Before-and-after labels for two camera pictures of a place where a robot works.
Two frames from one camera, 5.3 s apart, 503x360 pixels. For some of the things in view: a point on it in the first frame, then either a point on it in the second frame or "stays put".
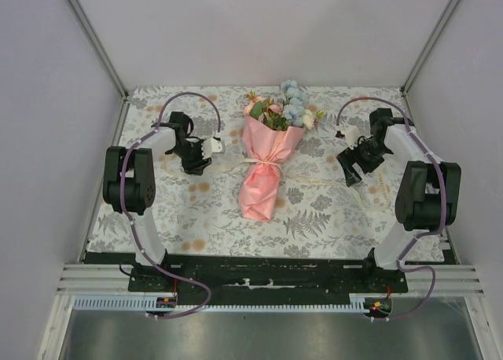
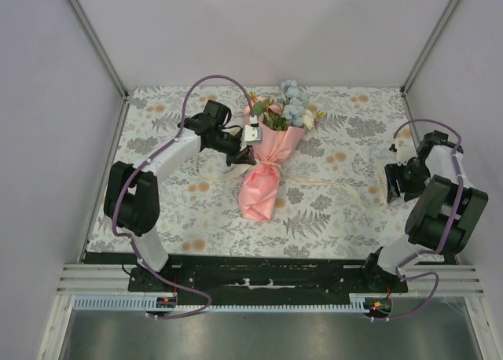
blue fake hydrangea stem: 294,110 stays put
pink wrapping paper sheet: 269,148 stays put
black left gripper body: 192,158 -> 225,143
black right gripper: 349,156 -> 392,172
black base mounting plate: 266,280 stays put
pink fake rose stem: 273,119 stays put
